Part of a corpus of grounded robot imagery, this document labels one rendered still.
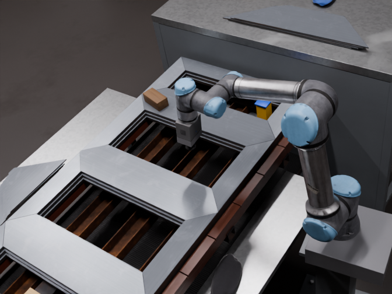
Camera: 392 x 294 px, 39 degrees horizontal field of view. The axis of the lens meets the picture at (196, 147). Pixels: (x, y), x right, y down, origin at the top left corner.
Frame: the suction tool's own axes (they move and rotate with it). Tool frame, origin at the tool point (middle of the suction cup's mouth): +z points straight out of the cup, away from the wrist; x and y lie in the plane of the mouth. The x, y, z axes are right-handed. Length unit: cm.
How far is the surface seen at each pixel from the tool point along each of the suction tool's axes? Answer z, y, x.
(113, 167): 17.5, 10.8, -33.4
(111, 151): 17.7, 3.3, -40.2
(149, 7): 106, -232, -188
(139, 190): 16.3, 17.3, -15.5
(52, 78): 112, -115, -205
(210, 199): 13.7, 10.2, 13.7
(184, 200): 14.7, 15.0, 4.5
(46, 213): 23, 41, -47
